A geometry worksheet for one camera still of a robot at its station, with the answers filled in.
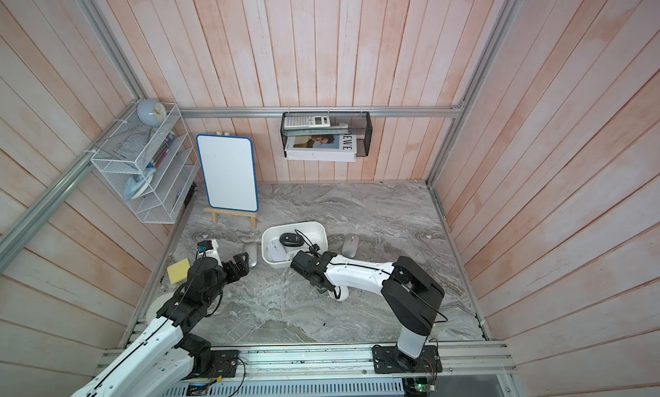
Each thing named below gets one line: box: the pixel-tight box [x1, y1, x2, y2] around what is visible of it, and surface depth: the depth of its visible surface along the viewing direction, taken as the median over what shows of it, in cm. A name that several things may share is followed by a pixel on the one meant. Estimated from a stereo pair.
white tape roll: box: [146, 292, 175, 324], surface depth 87 cm
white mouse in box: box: [266, 238, 288, 262], surface depth 97 cm
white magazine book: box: [284, 134, 357, 163], surface depth 95 cm
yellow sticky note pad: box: [166, 257, 191, 285], surface depth 97 cm
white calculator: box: [283, 115, 331, 130], surface depth 92 cm
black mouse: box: [279, 232, 306, 247], surface depth 100 cm
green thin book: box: [281, 126, 351, 137], surface depth 90 cm
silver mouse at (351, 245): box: [342, 232, 361, 259], surface depth 101 cm
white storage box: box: [261, 221, 330, 269], surface depth 100 cm
